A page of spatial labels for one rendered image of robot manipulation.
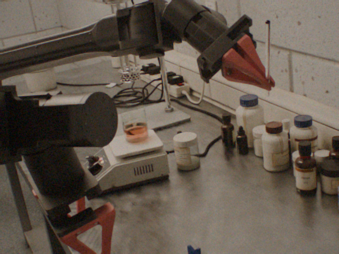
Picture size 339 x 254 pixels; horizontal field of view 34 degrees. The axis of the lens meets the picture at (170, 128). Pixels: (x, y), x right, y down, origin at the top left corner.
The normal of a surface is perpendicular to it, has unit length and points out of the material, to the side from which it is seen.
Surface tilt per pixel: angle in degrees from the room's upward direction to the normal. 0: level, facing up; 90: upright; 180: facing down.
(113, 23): 66
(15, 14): 90
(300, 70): 90
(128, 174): 90
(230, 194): 0
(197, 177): 0
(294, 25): 90
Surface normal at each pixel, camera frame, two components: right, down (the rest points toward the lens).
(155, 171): 0.26, 0.32
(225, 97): -0.89, 0.27
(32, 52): -0.39, -0.03
